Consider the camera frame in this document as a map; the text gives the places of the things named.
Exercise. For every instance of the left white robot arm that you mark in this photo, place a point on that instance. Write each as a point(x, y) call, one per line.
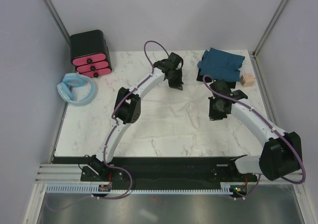
point(127, 109)

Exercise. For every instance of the white slotted cable duct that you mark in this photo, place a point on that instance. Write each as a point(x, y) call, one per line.
point(56, 188)

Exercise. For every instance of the small pink cube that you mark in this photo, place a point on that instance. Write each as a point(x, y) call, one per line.
point(247, 80)

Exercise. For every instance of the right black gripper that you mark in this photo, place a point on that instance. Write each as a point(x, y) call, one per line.
point(213, 115)

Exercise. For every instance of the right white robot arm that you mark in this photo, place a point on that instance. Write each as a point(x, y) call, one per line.
point(281, 151)

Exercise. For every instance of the black pink drawer box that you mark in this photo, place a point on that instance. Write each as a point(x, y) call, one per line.
point(90, 54)

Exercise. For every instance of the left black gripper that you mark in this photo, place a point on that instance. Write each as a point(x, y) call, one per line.
point(178, 85)

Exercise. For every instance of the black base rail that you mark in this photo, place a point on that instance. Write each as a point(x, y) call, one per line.
point(165, 172)

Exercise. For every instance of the folded teal t shirt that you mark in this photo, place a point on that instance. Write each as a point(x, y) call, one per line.
point(219, 56)

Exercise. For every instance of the white t shirt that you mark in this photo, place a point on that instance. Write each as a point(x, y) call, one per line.
point(175, 123)

